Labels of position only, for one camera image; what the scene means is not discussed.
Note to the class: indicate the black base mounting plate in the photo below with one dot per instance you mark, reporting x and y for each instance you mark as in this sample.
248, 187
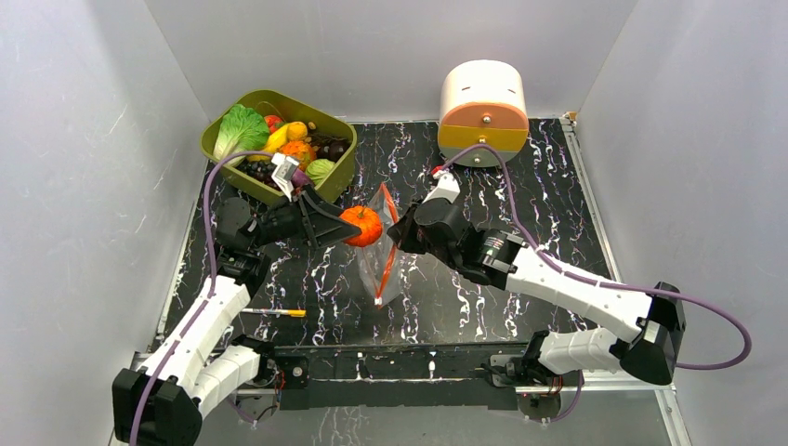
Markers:
495, 375

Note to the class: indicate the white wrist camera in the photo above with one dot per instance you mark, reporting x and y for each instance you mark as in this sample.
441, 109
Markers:
285, 167
446, 187

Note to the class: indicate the yellow toy lemon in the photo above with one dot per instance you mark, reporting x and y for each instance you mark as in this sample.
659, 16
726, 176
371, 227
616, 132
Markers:
296, 131

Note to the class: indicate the light green toy cabbage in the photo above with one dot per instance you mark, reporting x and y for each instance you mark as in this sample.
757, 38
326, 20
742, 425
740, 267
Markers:
318, 170

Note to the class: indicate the purple toy eggplant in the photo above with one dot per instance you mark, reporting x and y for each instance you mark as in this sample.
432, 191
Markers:
300, 179

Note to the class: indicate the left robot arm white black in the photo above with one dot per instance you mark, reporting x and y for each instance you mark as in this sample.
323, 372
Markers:
166, 399

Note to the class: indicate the round white mini drawer cabinet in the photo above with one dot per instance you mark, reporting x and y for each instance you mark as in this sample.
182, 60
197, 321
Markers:
482, 102

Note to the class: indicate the white pen yellow cap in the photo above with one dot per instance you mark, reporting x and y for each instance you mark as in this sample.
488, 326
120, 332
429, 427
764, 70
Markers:
295, 313

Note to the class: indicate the olive green plastic bin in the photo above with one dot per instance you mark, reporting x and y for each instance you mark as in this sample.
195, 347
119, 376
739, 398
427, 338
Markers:
268, 102

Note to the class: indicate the yellow toy banana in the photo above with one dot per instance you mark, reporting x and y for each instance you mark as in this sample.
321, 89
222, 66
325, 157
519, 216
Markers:
275, 141

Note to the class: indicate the dark purple toy grapes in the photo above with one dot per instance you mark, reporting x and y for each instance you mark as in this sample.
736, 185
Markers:
260, 172

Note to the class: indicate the orange toy pumpkin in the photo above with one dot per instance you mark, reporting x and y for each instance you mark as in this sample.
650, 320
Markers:
367, 221

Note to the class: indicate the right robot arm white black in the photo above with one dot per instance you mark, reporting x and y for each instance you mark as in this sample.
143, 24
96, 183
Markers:
639, 333

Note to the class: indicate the aluminium frame rail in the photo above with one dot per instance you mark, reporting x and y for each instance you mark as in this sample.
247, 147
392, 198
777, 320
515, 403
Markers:
557, 206

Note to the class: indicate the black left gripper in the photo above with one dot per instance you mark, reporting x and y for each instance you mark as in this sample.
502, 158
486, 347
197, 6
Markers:
321, 219

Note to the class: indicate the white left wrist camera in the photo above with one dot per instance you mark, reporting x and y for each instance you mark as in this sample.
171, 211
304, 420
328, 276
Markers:
285, 167

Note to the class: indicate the clear zip bag orange zipper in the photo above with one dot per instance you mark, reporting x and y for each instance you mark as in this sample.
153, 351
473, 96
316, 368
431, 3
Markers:
381, 261

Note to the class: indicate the orange spiky toy fruit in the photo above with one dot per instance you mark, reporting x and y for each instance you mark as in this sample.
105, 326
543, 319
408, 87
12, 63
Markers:
300, 150

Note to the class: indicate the green toy lettuce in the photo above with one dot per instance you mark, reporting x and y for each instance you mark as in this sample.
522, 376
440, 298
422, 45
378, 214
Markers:
241, 129

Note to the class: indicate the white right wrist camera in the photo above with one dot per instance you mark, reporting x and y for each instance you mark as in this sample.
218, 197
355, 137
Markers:
446, 187

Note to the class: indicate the dark brown toy fruit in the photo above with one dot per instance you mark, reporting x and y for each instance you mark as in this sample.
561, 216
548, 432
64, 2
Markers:
329, 147

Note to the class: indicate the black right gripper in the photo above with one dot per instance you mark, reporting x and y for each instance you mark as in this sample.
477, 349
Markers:
425, 227

